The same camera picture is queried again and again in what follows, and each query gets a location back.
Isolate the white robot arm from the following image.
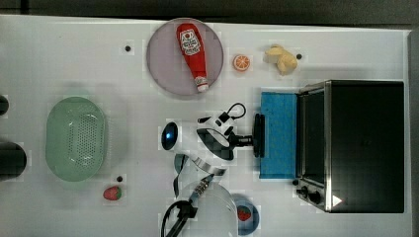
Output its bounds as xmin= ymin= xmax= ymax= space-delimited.
xmin=160 ymin=118 xmax=264 ymax=237

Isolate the orange slice toy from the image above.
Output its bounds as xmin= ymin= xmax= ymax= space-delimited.
xmin=233 ymin=54 xmax=250 ymax=72

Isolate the strawberry on table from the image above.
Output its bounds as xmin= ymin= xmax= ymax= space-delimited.
xmin=103 ymin=186 xmax=123 ymax=200

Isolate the small black cylinder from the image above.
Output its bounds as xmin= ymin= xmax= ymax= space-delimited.
xmin=0 ymin=96 xmax=9 ymax=116

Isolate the black toaster oven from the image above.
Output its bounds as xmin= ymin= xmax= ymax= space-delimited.
xmin=295 ymin=80 xmax=405 ymax=213

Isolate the black cylinder at table edge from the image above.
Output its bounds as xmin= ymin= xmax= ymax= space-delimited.
xmin=0 ymin=142 xmax=27 ymax=182

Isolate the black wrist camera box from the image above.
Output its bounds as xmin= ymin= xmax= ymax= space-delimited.
xmin=197 ymin=102 xmax=248 ymax=127

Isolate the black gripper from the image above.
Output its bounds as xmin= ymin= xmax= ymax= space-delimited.
xmin=197 ymin=128 xmax=253 ymax=161

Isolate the green perforated basket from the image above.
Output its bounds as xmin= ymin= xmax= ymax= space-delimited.
xmin=45 ymin=97 xmax=106 ymax=182

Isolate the red ketchup bottle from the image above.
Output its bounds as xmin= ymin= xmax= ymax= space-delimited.
xmin=176 ymin=23 xmax=210 ymax=92

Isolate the strawberry in blue bowl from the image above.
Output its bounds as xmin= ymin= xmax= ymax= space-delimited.
xmin=237 ymin=205 xmax=252 ymax=221

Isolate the purple round plate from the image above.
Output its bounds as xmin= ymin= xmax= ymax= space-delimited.
xmin=145 ymin=17 xmax=225 ymax=97

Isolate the blue bowl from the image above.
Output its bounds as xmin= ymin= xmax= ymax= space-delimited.
xmin=232 ymin=194 xmax=260 ymax=236

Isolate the yellow plush toy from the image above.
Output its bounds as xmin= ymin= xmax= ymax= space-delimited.
xmin=265 ymin=44 xmax=297 ymax=76

